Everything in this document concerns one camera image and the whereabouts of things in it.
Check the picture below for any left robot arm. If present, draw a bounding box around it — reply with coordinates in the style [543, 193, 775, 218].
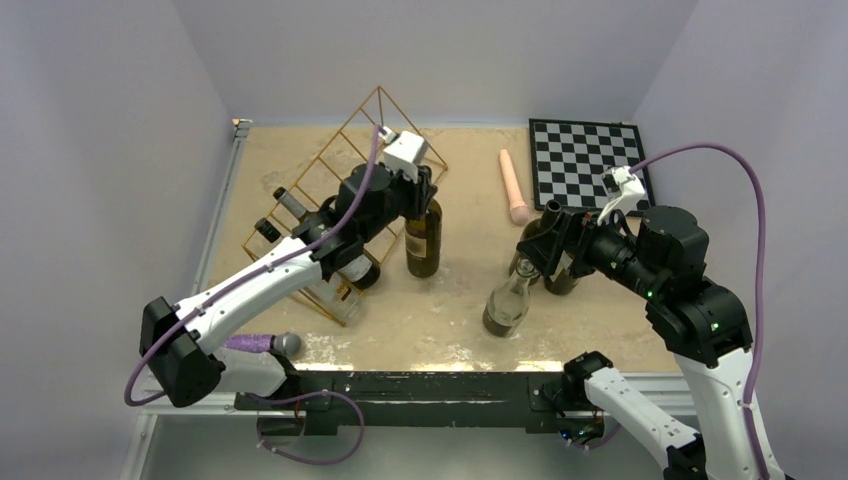
[124, 161, 438, 409]

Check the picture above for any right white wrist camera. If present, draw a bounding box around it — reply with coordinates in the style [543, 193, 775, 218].
[596, 166, 647, 225]

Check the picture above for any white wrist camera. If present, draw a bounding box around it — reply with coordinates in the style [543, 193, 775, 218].
[378, 126, 430, 184]
[596, 166, 647, 225]

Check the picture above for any black white chessboard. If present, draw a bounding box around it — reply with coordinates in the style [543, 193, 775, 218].
[528, 118, 645, 210]

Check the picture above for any pink cylindrical handle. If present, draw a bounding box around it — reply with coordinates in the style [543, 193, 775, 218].
[498, 149, 530, 226]

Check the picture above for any purple glitter microphone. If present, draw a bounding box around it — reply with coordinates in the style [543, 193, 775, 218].
[223, 332, 303, 359]

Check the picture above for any clear glass liquor bottle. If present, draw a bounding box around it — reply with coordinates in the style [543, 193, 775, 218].
[244, 217, 359, 326]

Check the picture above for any dark green bottle right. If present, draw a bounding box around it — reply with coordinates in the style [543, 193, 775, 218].
[544, 253, 580, 296]

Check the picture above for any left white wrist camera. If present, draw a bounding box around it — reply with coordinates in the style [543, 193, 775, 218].
[378, 126, 430, 184]

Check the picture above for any dark green wine bottle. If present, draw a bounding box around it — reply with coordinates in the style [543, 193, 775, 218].
[272, 187, 381, 290]

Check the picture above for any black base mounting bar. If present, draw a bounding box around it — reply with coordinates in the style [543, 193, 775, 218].
[235, 371, 615, 444]

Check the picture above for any dark green bottle rear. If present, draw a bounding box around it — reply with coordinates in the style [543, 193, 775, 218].
[508, 200, 562, 275]

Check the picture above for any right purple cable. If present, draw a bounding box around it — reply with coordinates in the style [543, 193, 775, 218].
[629, 142, 773, 480]

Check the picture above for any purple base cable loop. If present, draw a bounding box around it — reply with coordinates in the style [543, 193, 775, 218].
[254, 389, 369, 465]

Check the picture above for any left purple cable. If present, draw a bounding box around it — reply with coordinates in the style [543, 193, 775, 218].
[123, 124, 399, 408]

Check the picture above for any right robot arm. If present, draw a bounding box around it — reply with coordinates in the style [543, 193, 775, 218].
[516, 206, 784, 479]

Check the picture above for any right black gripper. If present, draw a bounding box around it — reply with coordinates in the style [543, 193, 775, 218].
[516, 201, 664, 296]

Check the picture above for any clear brown-tinted bottle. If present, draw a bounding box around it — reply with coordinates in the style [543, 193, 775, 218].
[482, 258, 538, 338]

